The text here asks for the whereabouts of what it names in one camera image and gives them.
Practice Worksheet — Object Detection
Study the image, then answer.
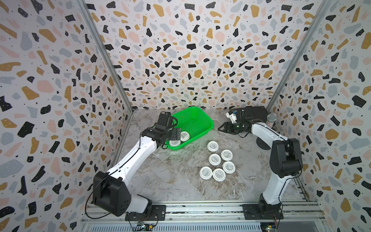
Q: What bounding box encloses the yogurt cup white lid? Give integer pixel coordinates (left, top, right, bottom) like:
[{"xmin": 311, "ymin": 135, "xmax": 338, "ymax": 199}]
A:
[
  {"xmin": 222, "ymin": 161, "xmax": 236, "ymax": 174},
  {"xmin": 207, "ymin": 141, "xmax": 219, "ymax": 152},
  {"xmin": 208, "ymin": 154, "xmax": 221, "ymax": 167},
  {"xmin": 199, "ymin": 166, "xmax": 213, "ymax": 180},
  {"xmin": 220, "ymin": 149, "xmax": 233, "ymax": 161},
  {"xmin": 180, "ymin": 131, "xmax": 190, "ymax": 142},
  {"xmin": 212, "ymin": 168, "xmax": 226, "ymax": 182},
  {"xmin": 169, "ymin": 140, "xmax": 181, "ymax": 147}
]

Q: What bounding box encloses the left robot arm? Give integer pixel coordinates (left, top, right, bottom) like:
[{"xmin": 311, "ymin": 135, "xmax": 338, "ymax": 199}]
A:
[{"xmin": 92, "ymin": 124, "xmax": 181, "ymax": 217}]

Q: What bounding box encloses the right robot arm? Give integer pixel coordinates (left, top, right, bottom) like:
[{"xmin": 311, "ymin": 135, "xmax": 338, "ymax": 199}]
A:
[{"xmin": 218, "ymin": 121, "xmax": 303, "ymax": 214}]

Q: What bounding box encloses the green plastic basket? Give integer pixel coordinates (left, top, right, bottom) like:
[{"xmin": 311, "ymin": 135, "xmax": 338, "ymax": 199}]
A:
[{"xmin": 166, "ymin": 107, "xmax": 214, "ymax": 150}]

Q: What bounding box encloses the black hard case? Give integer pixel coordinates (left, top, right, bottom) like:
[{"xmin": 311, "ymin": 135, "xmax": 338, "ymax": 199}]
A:
[{"xmin": 228, "ymin": 106, "xmax": 268, "ymax": 123}]

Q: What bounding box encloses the glitter tube on black stand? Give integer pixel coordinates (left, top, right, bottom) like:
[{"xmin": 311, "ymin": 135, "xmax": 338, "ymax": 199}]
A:
[{"xmin": 256, "ymin": 113, "xmax": 278, "ymax": 150}]

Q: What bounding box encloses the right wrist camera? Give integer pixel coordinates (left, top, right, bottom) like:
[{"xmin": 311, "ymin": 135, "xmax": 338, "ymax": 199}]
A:
[{"xmin": 226, "ymin": 112, "xmax": 239, "ymax": 124}]

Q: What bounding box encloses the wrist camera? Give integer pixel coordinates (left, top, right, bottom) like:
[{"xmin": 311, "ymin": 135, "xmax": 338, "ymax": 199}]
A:
[
  {"xmin": 226, "ymin": 112, "xmax": 239, "ymax": 124},
  {"xmin": 157, "ymin": 112, "xmax": 174, "ymax": 127}
]

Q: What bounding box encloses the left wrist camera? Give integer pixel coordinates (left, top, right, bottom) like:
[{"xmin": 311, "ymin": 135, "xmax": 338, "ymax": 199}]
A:
[{"xmin": 157, "ymin": 112, "xmax": 174, "ymax": 127}]

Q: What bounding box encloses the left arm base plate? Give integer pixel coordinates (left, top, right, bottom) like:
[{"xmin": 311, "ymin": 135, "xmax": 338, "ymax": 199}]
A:
[{"xmin": 125, "ymin": 205, "xmax": 166, "ymax": 221}]

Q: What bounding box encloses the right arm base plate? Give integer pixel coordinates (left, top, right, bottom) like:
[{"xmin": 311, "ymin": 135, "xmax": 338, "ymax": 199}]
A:
[{"xmin": 242, "ymin": 204, "xmax": 284, "ymax": 220}]

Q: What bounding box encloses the aluminium rail frame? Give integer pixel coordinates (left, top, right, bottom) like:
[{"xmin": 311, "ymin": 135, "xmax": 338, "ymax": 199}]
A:
[{"xmin": 79, "ymin": 201, "xmax": 331, "ymax": 232}]

